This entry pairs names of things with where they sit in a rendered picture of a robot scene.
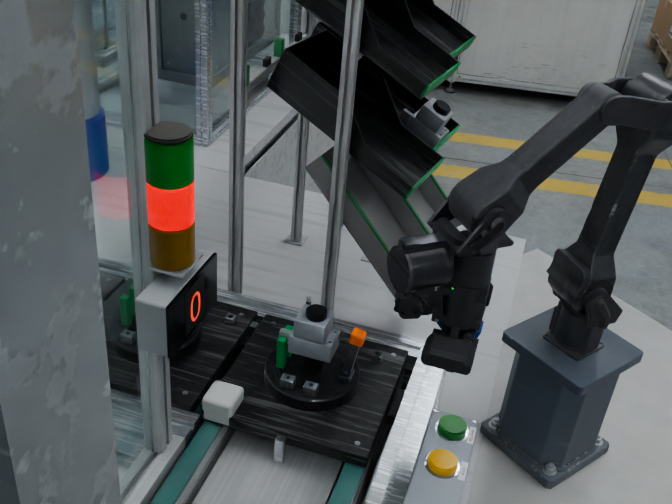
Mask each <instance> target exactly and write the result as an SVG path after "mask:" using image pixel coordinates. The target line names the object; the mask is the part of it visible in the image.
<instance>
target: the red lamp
mask: <svg viewBox="0 0 672 504"><path fill-rule="evenodd" d="M146 190H147V209H148V222H149V224H150V225H151V226H152V227H154V228H156V229H158V230H161V231H169V232H170V231H180V230H184V229H186V228H188V227H190V226H191V225H192V224H193V223H194V221H195V193H194V181H193V182H192V183H191V184H190V185H188V186H186V187H184V188H180V189H174V190H165V189H159V188H155V187H153V186H151V185H150V184H148V183H146Z"/></svg>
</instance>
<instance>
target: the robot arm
mask: <svg viewBox="0 0 672 504"><path fill-rule="evenodd" d="M607 126H616V134H617V145H616V147H615V150H614V152H613V155H612V157H611V160H610V162H609V164H608V167H607V169H606V172H605V174H604V177H603V179H602V182H601V184H600V186H599V189H598V191H597V194H596V196H595V199H594V201H593V204H592V206H591V208H590V211H589V213H588V216H587V218H586V221H585V223H584V226H583V228H582V230H581V233H580V235H579V238H578V239H577V241H576V242H574V243H573V244H571V245H570V246H568V247H567V248H566V249H560V248H559V249H557V250H556V251H555V253H554V258H553V261H552V263H551V265H550V267H549V268H548V269H547V271H546V272H547V273H548V274H549V276H548V283H549V284H550V286H551V288H552V291H553V294H554V295H555V296H557V297H558V298H559V299H560V300H559V303H558V305H557V306H555V307H554V311H553V314H552V318H551V321H550V325H549V329H550V331H548V332H546V333H544V334H543V338H544V339H545V340H546V341H548V342H549V343H551V344H552V345H553V346H555V347H556V348H558V349H559V350H560V351H562V352H563V353H565V354H566V355H568V356H569V357H570V358H572V359H573V360H575V361H579V360H581V359H583V358H585V357H587V356H589V355H591V354H592V353H594V352H596V351H598V350H600V349H602V348H603V347H604V345H605V344H604V343H603V342H602V341H600V339H601V336H602V333H603V330H604V329H606V328H607V327H608V325H609V324H612V323H615V322H616V321H617V319H618V318H619V316H620V315H621V313H622V311H623V310H622V309H621V308H620V306H619V305H618V304H617V303H616V302H615V301H614V299H613V298H612V297H611V294H612V291H613V287H614V284H615V281H616V270H615V261H614V253H615V250H616V248H617V246H618V243H619V241H620V239H621V236H622V234H623V232H624V230H625V227H626V225H627V223H628V220H629V218H630V216H631V214H632V211H633V209H634V207H635V205H636V202H637V200H638V198H639V195H640V193H641V191H642V189H643V186H644V184H645V182H646V179H647V177H648V175H649V173H650V170H651V168H652V166H653V164H654V161H655V159H656V157H657V156H658V155H659V154H660V153H661V152H663V151H664V150H666V149H667V148H668V147H670V146H671V145H672V83H671V82H669V81H667V80H665V79H663V78H662V77H660V76H658V75H656V74H653V73H651V72H645V73H642V74H639V75H637V76H636V77H614V78H612V79H609V80H607V81H605V82H590V83H587V84H586V85H584V86H583V87H582V88H581V89H580V91H579V93H578V95H577V97H576V98H575V99H574V100H573V101H572V102H571V103H569V104H568V105H567V106H566V107H565V108H564V109H563V110H561V111H560V112H559V113H558V114H557V115H556V116H554V117H553V118H552V119H551V120H550V121H549V122H548V123H546V124H545V125H544V126H543V127H542V128H541V129H539V130H538V131H537V132H536V133H535V134H534V135H533V136H531V137H530V138H529V139H528V140H527V141H526V142H525V143H523V144H522V145H521V146H520V147H519V148H518V149H516V150H515V151H514V152H513V153H512V154H511V155H510V156H508V157H507V158H505V159H504V160H502V161H501V162H499V163H495V164H491V165H487V166H484V167H481V168H479V169H477V170H476V171H474V172H473V173H471V174H470V175H468V176H467V177H465V178H464V179H462V180H461V181H460V182H458V183H457V184H456V185H455V186H454V188H453V189H452V190H451V192H450V195H449V196H448V197H447V199H446V200H445V201H444V202H443V204H442V205H441V206H440V207H439V208H438V210H437V211H436V212H435V213H434V214H433V216H432V217H431V218H430V219H429V221H428V222H427V224H428V225H429V226H430V227H431V229H432V230H433V233H432V234H426V235H420V236H405V237H400V238H399V243H398V245H395V246H393V247H392V248H391V250H390V252H389V253H388V255H387V269H388V274H389V278H390V281H391V283H392V285H393V287H394V289H395V290H396V293H395V298H396V299H395V307H394V311H395V312H398V313H399V316H400V317H401V318H402V319H418V318H419V317H420V316H421V315H430V314H432V318H431V321H434V322H437V324H438V325H439V327H440V328H441V329H442V330H440V329H436V328H434V329H433V332H432V334H430V335H429V336H428V337H427V339H426V342H425V345H424V347H423V350H422V355H421V362H422V363H423V364H424V365H428V366H432V367H436V368H439V369H443V370H446V371H447V372H451V373H454V372H455V373H459V374H463V375H468V374H469V373H470V372H471V368H472V365H473V361H474V357H475V352H476V349H477V345H478V342H479V339H477V338H478V336H479V335H480V334H481V331H482V327H483V323H484V322H483V320H482V319H483V315H484V312H485V308H486V306H488V305H489V302H490V299H491V295H492V291H493V285H492V283H491V279H492V277H491V275H492V270H493V265H494V261H495V256H496V251H497V249H498V248H503V247H508V246H512V245H513V244H514V241H513V240H512V239H511V238H510V237H508V236H507V234H506V233H505V232H506V231H507V230H508V229H509V228H510V227H511V226H512V224H513V223H514V222H515V221H516V220H517V219H518V218H519V217H520V216H521V215H522V214H523V212H524V210H525V207H526V204H527V201H528V199H529V196H530V194H531V193H532V192H533V191H534V190H535V189H536V188H537V187H538V186H539V185H540V184H541V183H542V182H544V181H545V180H546V179H547V178H548V177H549V176H551V175H552V174H553V173H554V172H555V171H556V170H558V169H559V168H560V167H561V166H562V165H563V164H565V163H566V162H567V161H568V160H569V159H570V158H572V157H573V156H574V155H575V154H576V153H577V152H578V151H580V150H581V149H582V148H583V147H584V146H585V145H587V144H588V143H589V142H590V141H591V140H592V139H594V138H595V137H596V136H597V135H598V134H599V133H601V132H602V131H603V130H604V129H605V128H606V127H607ZM454 217H455V218H456V219H457V220H458V221H459V222H460V223H461V224H462V225H463V226H464V227H465V228H466V229H467V230H463V231H461V232H460V231H459V230H458V229H457V228H456V227H455V226H454V225H453V224H452V223H451V222H450V220H452V219H453V218H454Z"/></svg>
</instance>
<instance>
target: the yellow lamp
mask: <svg viewBox="0 0 672 504"><path fill-rule="evenodd" d="M148 228H149V247H150V261H151V263H152V264H153V265H154V266H155V267H157V268H159V269H162V270H168V271H176V270H181V269H185V268H187V267H189V266H190V265H192V264H193V263H194V261H195V259H196V254H195V221H194V223H193V224H192V225H191V226H190V227H188V228H186V229H184V230H180V231H170V232H169V231H161V230H158V229H156V228H154V227H152V226H151V225H150V224H148Z"/></svg>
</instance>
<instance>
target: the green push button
mask: <svg viewBox="0 0 672 504"><path fill-rule="evenodd" d="M438 430H439V432H440V433H441V434H442V435H443V436H445V437H447V438H449V439H460V438H462V437H463V436H465V434H466V430H467V424H466V422H465V421H464V420H463V419H462V418H460V417H459V416H456V415H444V416H442V417H441V418H440V419H439V423H438Z"/></svg>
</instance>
